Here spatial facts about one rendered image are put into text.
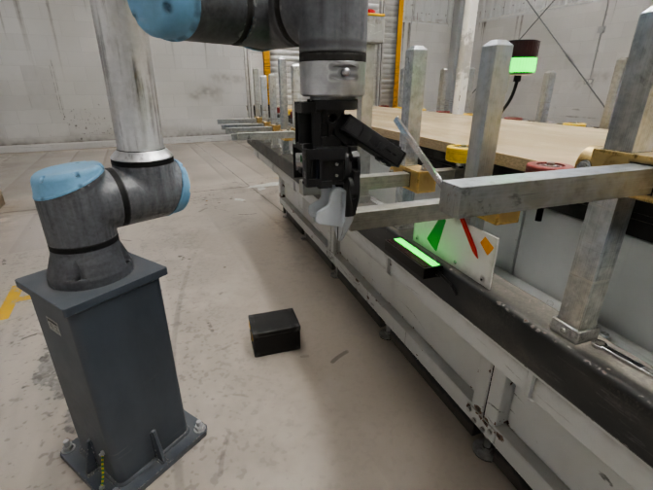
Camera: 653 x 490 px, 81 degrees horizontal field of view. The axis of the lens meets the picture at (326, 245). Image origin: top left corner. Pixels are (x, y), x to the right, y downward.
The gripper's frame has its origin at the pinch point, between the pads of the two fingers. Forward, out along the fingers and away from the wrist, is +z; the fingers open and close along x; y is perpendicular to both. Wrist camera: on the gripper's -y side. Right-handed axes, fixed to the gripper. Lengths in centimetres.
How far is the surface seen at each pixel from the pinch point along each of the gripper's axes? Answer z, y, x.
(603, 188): -11.9, -18.4, 26.4
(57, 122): 37, 226, -756
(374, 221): -1.7, -4.7, 1.4
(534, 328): 12.8, -25.1, 17.5
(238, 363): 83, 13, -77
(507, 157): -7.1, -45.7, -14.8
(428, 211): -2.3, -14.6, 1.3
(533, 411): 54, -52, 2
